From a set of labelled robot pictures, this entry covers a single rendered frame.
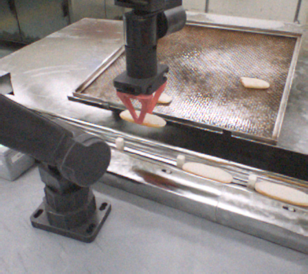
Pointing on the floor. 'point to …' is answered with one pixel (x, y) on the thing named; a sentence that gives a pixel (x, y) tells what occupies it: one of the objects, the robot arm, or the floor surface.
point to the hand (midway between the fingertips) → (143, 115)
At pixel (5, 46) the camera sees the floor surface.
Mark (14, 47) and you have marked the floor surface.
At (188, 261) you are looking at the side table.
